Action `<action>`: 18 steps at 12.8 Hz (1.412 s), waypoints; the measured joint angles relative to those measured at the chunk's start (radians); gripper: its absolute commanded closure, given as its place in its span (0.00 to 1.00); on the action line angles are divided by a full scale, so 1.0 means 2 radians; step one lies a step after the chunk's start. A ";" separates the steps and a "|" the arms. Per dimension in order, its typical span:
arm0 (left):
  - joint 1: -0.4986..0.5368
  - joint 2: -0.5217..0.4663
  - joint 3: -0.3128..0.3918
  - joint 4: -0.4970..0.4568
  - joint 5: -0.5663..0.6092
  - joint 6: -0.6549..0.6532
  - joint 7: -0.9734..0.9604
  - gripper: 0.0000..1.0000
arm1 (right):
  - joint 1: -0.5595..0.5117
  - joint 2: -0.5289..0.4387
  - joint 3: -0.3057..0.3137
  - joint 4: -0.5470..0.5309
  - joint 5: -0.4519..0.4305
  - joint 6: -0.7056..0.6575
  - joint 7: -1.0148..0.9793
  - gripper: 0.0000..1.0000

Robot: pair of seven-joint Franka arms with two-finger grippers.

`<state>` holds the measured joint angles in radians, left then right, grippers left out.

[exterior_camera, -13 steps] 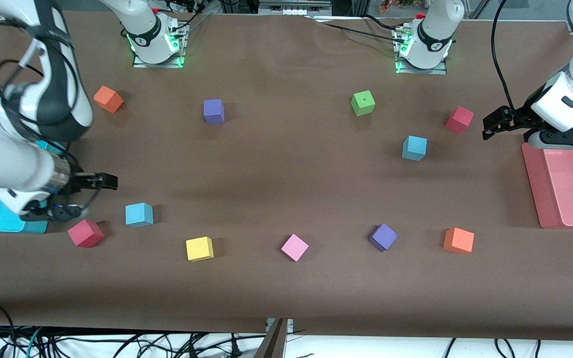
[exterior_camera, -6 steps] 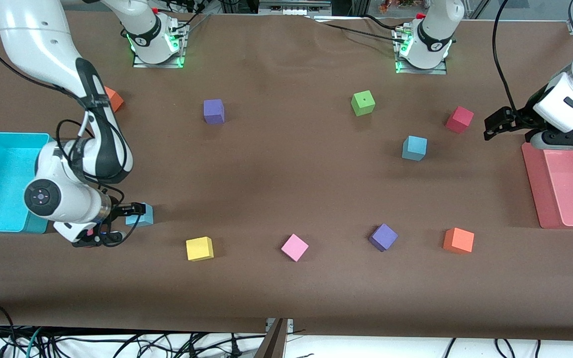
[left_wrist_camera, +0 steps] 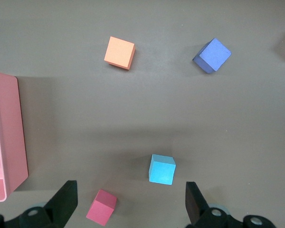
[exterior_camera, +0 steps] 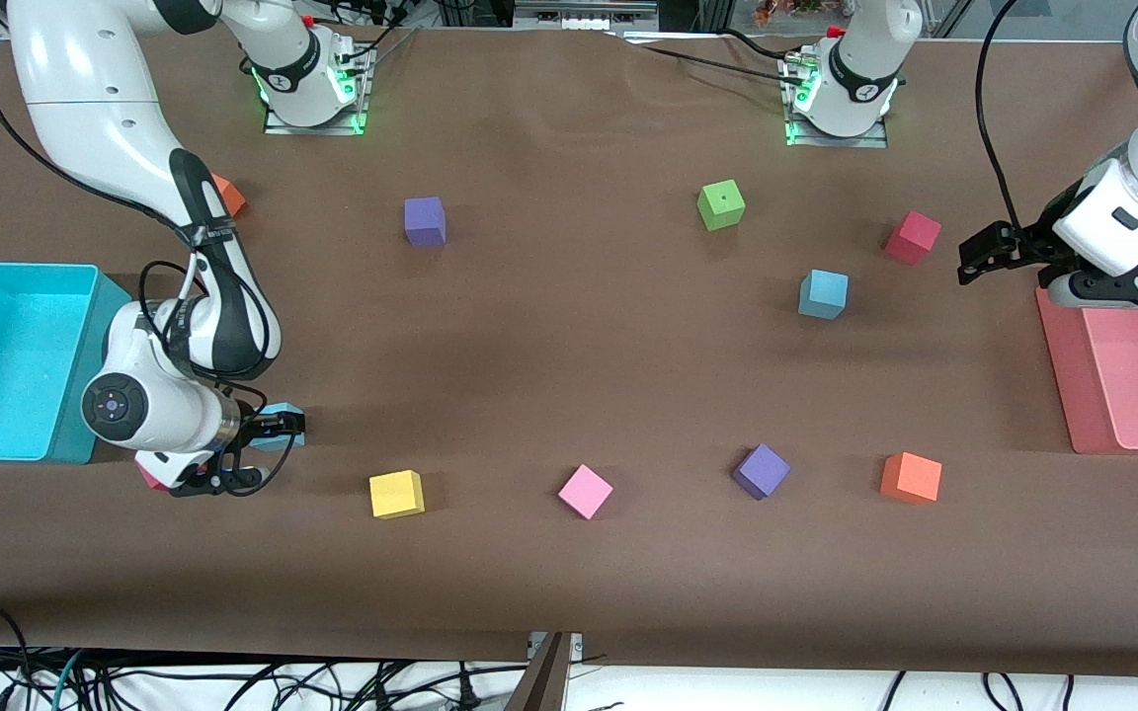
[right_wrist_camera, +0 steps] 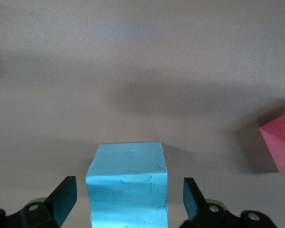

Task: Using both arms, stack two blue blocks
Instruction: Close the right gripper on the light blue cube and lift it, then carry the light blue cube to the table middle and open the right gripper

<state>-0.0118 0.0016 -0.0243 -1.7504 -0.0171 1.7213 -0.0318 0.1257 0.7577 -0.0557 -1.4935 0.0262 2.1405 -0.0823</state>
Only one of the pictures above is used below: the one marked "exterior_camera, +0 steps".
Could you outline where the light blue foam block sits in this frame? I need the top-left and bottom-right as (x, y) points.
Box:
(798, 270), (850, 321)
(251, 402), (307, 453)

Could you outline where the yellow foam block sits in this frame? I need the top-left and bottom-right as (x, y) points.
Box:
(369, 470), (426, 519)

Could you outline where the purple foam block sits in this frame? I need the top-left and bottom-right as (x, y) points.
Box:
(404, 197), (447, 248)
(733, 443), (791, 501)

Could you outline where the teal plastic bin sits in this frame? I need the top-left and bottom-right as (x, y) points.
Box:
(0, 262), (133, 465)

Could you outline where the green foam block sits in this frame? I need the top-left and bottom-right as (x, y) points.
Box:
(697, 180), (746, 232)

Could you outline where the pink foam block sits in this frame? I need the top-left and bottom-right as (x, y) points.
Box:
(558, 464), (614, 520)

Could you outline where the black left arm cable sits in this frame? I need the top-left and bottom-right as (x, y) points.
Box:
(974, 0), (1024, 233)

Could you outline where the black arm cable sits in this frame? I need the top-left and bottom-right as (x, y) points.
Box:
(974, 0), (1024, 233)
(0, 0), (298, 497)

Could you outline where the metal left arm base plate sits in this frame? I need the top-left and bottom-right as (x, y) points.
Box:
(781, 54), (891, 149)

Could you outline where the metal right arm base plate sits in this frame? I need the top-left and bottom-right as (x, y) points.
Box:
(263, 39), (374, 136)

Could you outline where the teal floor cable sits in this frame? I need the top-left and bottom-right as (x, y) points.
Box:
(50, 650), (86, 711)

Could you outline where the black base supply cable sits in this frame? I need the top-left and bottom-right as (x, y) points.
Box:
(618, 28), (807, 75)

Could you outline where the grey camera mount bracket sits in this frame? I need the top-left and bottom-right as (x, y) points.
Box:
(505, 632), (585, 711)

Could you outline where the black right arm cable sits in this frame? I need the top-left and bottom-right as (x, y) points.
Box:
(0, 0), (298, 497)

